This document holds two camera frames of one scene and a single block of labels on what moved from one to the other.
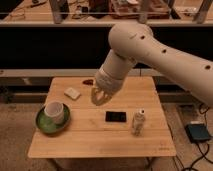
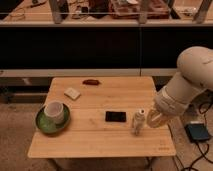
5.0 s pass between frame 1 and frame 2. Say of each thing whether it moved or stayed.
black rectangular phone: stayed
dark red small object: stayed
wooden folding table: stayed
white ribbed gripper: moved
